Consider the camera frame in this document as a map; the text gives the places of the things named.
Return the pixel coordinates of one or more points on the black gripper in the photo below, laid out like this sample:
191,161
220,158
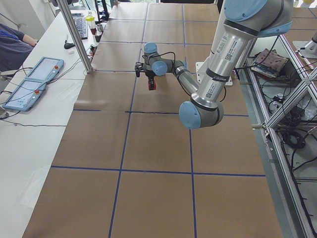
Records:
150,75

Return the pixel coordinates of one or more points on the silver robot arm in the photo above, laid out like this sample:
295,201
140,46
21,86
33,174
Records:
240,22

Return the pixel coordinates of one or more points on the steel cup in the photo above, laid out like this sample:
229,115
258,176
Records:
100,29

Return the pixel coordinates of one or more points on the yellow lid bottle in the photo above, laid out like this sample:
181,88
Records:
91,21

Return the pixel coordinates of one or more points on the black keyboard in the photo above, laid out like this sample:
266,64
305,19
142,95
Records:
82,27

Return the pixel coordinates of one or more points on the black computer mouse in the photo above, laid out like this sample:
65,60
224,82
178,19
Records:
68,46

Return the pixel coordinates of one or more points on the upper teach pendant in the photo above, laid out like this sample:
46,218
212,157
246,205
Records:
46,69

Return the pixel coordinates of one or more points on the teach pendant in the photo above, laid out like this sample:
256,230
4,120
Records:
46,69
25,95

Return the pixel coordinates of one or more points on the folded patterned cloth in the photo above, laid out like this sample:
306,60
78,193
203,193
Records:
268,63

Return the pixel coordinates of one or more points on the lower teach pendant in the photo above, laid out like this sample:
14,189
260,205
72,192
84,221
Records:
25,95

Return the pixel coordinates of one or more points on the seated person blue shirt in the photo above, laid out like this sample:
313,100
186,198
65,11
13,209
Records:
15,47

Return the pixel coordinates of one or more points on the wrist black camera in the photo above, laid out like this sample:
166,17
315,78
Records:
139,68

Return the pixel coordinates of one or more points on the aluminium frame post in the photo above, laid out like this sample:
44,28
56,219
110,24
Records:
63,6

